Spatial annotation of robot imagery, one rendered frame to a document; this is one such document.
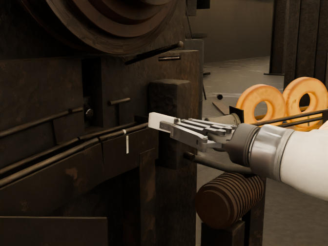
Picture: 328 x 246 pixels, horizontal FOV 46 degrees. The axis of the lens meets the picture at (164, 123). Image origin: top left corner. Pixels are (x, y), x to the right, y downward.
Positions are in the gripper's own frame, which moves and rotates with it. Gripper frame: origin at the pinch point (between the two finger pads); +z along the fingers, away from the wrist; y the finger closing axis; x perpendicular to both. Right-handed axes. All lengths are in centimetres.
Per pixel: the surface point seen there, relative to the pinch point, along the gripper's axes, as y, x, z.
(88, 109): -0.9, -1.3, 21.2
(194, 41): 242, -1, 143
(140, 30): 3.3, 17.7, 10.1
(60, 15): -16.4, 19.9, 12.0
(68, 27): -14.8, 18.0, 11.9
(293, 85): 51, 4, -9
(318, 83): 57, 5, -15
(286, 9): 837, 52, 270
